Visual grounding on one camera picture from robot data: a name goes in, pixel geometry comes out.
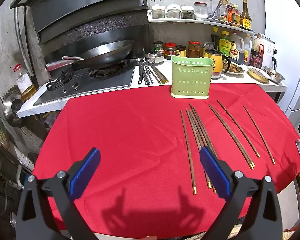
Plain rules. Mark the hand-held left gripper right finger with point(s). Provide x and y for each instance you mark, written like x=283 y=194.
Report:
x=215 y=173

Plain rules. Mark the glass with cutlery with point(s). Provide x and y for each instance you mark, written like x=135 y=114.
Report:
x=213 y=11

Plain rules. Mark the bunch of metal chopsticks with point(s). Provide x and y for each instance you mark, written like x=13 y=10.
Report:
x=156 y=73

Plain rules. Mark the dark sauce jar red lid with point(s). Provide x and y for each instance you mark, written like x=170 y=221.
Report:
x=170 y=51

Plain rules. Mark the plate of food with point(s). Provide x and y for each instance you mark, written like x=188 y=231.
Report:
x=234 y=69

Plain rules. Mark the small steel bowl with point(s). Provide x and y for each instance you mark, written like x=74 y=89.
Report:
x=153 y=57

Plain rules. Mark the white wall shelf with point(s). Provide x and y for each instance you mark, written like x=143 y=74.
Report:
x=180 y=20

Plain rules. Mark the green bottle yellow cap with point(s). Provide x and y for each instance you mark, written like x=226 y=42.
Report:
x=225 y=43

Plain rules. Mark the white kitchen counter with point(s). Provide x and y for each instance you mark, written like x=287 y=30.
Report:
x=240 y=79

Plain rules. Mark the steel bowl with food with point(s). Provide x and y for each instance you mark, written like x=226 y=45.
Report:
x=274 y=75

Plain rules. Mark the cooking oil bottle red cap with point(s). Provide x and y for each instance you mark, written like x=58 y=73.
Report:
x=26 y=85

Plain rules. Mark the yellow label jar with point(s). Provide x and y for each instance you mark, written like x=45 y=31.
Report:
x=181 y=52

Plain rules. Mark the wooden chopstick gold tip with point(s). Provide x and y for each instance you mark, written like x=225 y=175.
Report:
x=258 y=132
x=193 y=130
x=188 y=152
x=230 y=135
x=203 y=135
x=238 y=127
x=196 y=127
x=200 y=128

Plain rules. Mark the glass jar red lid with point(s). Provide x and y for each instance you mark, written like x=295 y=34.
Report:
x=200 y=11

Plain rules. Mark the dark foil packet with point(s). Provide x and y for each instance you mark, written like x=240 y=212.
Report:
x=210 y=45

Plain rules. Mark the clear bottle yellow cap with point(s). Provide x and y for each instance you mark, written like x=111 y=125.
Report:
x=223 y=12

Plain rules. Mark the orange sauce jar red lid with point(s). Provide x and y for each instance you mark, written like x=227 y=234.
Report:
x=194 y=50

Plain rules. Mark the black range hood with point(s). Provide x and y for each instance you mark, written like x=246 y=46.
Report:
x=90 y=12

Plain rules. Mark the green plastic utensil holder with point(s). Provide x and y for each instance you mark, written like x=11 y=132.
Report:
x=192 y=80

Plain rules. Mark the white kitchen appliance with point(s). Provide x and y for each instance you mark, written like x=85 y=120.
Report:
x=270 y=51

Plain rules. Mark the red tablecloth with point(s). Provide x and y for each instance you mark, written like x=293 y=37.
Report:
x=130 y=135

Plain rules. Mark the white refrigerator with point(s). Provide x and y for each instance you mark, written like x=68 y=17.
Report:
x=287 y=30

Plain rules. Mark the red label bottle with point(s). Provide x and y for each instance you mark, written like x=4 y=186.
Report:
x=230 y=13

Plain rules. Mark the yellow oil bottle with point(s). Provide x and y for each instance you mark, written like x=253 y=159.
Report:
x=236 y=17

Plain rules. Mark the steel pot lid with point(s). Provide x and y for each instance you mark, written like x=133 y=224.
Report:
x=12 y=108

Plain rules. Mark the white plastic jug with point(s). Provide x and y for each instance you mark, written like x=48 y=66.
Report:
x=247 y=50

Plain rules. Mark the dark bottle yellow cap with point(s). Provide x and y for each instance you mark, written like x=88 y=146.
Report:
x=215 y=37

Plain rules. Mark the steel wok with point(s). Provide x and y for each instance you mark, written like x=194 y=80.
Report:
x=107 y=52

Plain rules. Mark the white plastic drain pipe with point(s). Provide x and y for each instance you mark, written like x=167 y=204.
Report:
x=23 y=160

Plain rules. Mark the yellow steel mug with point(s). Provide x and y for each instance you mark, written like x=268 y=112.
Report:
x=218 y=65

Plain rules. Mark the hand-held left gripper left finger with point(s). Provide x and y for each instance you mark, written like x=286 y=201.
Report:
x=86 y=172

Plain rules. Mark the tall brown sauce bottle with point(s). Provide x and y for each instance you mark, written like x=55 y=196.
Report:
x=245 y=17

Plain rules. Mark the black glass gas stove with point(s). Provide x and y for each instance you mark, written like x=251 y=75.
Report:
x=107 y=82

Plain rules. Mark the spice jar white lid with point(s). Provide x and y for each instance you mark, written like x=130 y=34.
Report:
x=173 y=12
x=158 y=12
x=187 y=13

